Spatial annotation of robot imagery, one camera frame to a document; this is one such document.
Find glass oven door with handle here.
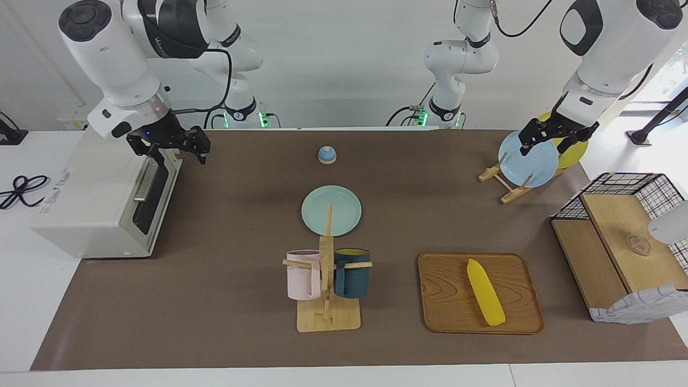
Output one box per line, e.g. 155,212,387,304
121,148,183,253

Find yellow corn cob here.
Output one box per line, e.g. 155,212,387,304
467,259,506,327

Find mint green plate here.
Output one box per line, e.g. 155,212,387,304
301,185,362,238

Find white toaster oven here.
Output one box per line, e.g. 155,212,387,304
31,127,183,260

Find yellow plate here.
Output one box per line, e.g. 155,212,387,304
537,111,589,170

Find light blue plate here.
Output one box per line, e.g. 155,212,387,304
498,129,560,189

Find wooden plate rack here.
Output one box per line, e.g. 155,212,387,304
478,160,565,205

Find wooden shelf insert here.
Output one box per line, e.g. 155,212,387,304
552,193,688,313

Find black stand leg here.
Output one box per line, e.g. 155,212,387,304
626,86,688,146

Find clear glass piece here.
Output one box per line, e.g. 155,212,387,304
626,235,652,256

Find white rounded cylinder object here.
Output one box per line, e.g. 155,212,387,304
648,200,688,245

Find brown table mat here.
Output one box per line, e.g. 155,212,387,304
30,129,688,371

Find pink mug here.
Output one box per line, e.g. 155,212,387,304
286,249,322,300

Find wooden serving tray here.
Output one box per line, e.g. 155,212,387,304
418,252,545,335

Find white checkered cloth liner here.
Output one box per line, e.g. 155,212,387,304
589,283,688,325

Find dark teal mug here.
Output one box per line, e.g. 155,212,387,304
333,248,371,299

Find wooden mug holder stand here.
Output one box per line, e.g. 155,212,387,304
282,203,373,333

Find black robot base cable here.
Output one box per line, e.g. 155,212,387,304
386,83,437,127
203,105,229,130

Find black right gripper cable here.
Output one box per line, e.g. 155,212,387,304
175,47,233,114

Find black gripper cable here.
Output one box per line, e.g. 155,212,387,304
175,47,233,114
490,0,555,38

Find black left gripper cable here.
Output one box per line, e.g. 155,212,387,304
490,0,555,38

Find coiled black cable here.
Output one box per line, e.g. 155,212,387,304
0,175,50,210

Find black clamp mount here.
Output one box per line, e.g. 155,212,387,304
0,111,28,146

